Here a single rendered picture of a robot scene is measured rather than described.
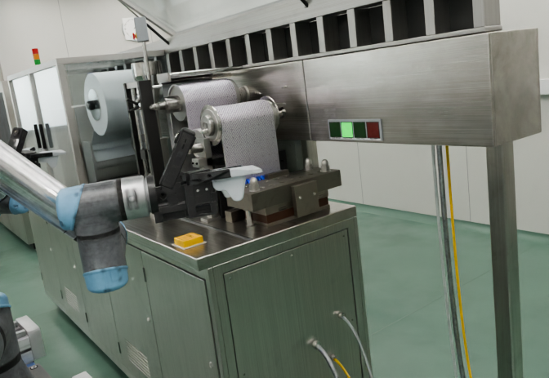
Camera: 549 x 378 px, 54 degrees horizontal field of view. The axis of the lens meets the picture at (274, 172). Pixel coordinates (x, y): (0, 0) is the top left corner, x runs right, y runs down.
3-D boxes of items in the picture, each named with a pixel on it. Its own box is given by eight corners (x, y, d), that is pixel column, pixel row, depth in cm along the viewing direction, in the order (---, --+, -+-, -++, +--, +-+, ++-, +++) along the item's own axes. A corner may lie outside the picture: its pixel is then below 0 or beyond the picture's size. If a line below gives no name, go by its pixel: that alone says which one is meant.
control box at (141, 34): (133, 43, 235) (130, 20, 234) (149, 42, 237) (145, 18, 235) (133, 42, 229) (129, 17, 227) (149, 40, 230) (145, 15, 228)
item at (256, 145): (227, 183, 192) (220, 131, 189) (279, 169, 206) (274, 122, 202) (228, 183, 192) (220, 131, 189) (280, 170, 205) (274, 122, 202)
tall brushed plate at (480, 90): (98, 133, 389) (91, 91, 383) (134, 127, 405) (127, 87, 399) (489, 148, 140) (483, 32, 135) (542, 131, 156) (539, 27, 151)
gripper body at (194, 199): (216, 209, 103) (153, 220, 100) (210, 165, 103) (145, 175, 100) (222, 212, 95) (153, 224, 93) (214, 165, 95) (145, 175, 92)
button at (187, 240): (174, 244, 174) (173, 237, 174) (194, 238, 178) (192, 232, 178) (184, 248, 168) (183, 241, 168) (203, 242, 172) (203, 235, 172)
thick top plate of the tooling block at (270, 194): (227, 206, 188) (225, 189, 187) (313, 181, 211) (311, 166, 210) (252, 211, 175) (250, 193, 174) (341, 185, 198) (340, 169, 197)
